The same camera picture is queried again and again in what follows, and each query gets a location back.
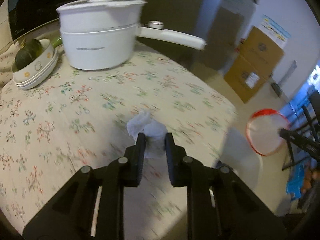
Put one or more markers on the white electric cooking pot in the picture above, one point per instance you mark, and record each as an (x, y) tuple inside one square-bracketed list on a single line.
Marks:
[(101, 34)]

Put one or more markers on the white flower bowl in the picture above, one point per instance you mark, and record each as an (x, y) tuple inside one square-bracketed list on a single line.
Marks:
[(36, 66)]

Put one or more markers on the grey refrigerator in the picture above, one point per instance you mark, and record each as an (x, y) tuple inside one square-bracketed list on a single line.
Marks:
[(221, 23)]

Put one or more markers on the dark green squash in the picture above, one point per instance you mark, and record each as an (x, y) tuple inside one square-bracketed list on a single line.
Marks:
[(28, 53)]

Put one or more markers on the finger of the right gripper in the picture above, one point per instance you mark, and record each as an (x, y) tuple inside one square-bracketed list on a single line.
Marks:
[(302, 142)]

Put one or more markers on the red snack packet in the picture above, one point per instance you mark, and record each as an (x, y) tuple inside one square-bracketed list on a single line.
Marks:
[(262, 131)]

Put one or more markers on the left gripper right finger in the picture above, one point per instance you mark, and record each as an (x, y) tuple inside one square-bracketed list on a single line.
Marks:
[(219, 204)]

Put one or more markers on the cardboard box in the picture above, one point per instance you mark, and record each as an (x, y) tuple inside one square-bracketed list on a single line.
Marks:
[(254, 65)]

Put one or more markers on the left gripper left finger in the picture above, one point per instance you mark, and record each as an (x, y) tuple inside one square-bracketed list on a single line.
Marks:
[(90, 204)]

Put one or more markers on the floral tablecloth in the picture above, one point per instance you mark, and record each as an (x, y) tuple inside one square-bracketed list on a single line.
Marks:
[(78, 118)]

